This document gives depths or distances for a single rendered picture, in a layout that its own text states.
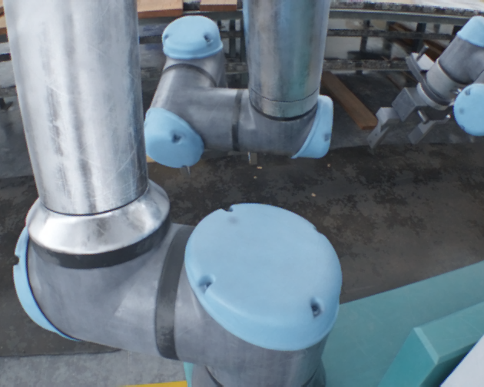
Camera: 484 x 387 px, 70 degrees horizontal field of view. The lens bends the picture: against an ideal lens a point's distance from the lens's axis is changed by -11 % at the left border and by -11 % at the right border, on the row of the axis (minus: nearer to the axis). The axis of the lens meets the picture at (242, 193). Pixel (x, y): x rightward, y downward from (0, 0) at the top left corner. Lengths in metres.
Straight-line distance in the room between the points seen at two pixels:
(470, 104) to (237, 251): 0.43
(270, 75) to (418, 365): 0.26
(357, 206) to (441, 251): 0.44
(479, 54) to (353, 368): 0.54
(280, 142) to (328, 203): 1.41
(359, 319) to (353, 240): 1.15
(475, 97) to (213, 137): 0.37
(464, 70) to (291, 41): 0.48
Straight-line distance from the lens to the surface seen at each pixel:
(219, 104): 0.43
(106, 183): 0.26
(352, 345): 0.51
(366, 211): 1.83
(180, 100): 0.44
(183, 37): 0.49
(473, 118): 0.60
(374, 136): 0.84
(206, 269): 0.26
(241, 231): 0.28
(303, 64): 0.35
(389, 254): 1.66
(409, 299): 0.57
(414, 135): 0.94
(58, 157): 0.25
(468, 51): 0.74
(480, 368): 0.24
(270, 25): 0.32
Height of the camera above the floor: 1.15
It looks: 38 degrees down
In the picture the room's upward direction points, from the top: straight up
